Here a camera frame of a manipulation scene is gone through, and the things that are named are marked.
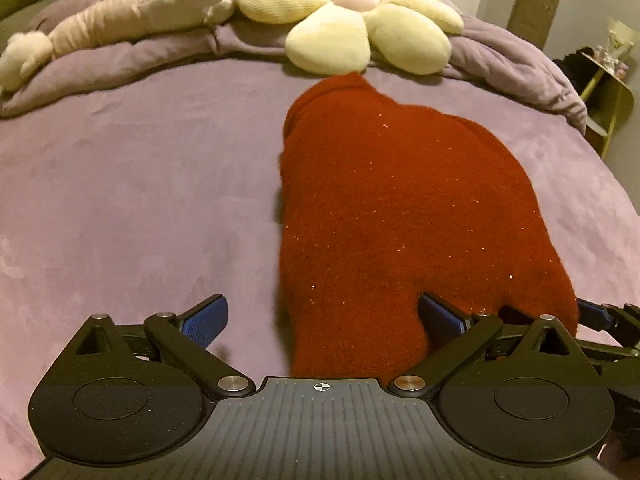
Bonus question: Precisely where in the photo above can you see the purple duvet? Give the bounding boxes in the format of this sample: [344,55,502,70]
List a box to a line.
[0,0,589,134]

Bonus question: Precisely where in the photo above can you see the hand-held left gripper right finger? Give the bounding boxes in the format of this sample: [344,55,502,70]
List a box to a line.
[390,291,592,399]

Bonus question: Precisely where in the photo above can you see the red knitted sweater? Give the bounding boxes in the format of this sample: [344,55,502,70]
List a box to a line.
[277,72,581,379]

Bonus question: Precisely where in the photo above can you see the small pink figurines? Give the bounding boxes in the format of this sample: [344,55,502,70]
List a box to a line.
[592,47,629,79]

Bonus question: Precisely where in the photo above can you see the yellow side table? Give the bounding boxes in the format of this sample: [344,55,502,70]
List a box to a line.
[580,52,636,161]

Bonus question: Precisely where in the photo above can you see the dark object on table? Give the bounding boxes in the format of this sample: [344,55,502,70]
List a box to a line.
[552,47,597,82]

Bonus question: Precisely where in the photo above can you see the purple bed sheet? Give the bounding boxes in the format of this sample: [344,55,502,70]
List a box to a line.
[0,55,640,480]

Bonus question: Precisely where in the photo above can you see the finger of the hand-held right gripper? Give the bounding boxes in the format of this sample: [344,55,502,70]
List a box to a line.
[500,304,538,326]
[575,297,640,348]

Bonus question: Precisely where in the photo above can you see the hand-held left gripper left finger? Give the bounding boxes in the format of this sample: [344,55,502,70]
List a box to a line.
[60,294,257,399]

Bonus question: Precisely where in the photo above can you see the beige long plush toy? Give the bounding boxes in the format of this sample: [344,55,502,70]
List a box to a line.
[0,0,236,94]

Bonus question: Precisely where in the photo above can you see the cream flower-shaped pillow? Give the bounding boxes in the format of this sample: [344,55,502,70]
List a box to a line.
[234,0,466,77]

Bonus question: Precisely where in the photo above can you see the brown wooden door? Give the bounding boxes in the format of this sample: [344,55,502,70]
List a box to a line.
[507,0,564,52]

